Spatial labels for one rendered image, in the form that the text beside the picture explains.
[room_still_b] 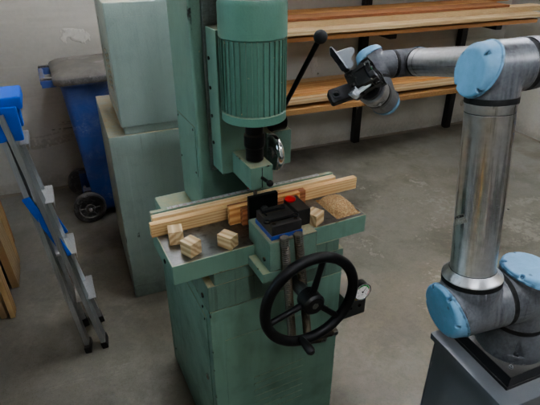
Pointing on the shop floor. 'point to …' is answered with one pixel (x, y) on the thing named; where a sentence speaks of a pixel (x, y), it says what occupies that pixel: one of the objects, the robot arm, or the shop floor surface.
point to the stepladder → (48, 218)
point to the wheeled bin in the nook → (84, 128)
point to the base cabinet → (249, 350)
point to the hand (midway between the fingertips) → (337, 71)
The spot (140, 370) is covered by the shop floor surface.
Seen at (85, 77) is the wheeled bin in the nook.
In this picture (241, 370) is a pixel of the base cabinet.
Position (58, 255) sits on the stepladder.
